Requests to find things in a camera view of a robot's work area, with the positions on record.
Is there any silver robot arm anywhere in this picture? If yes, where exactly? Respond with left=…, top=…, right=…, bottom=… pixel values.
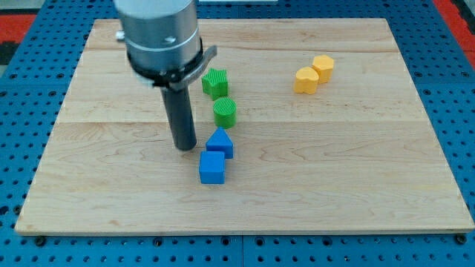
left=114, top=0, right=203, bottom=85

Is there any green star block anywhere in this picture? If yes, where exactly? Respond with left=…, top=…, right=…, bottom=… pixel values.
left=201, top=68, right=229, bottom=101

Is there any yellow heart block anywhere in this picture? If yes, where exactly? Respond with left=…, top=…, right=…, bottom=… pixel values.
left=293, top=67, right=320, bottom=94

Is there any blue triangle block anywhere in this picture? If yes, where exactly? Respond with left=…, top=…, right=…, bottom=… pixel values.
left=206, top=128, right=234, bottom=159

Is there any green cylinder block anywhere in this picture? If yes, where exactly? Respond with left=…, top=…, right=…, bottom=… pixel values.
left=213, top=97, right=237, bottom=129

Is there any blue cube block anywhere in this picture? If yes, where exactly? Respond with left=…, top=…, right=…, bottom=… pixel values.
left=199, top=151, right=226, bottom=184

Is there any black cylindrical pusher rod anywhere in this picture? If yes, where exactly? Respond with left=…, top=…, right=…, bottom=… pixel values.
left=160, top=88, right=197, bottom=151

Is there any wooden board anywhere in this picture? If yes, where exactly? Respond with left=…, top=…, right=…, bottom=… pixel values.
left=16, top=19, right=474, bottom=236

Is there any yellow pentagon block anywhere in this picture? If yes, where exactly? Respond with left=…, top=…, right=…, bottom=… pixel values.
left=312, top=55, right=335, bottom=84

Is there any black clamp bracket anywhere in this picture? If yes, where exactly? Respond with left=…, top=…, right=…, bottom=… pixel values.
left=126, top=39, right=217, bottom=91

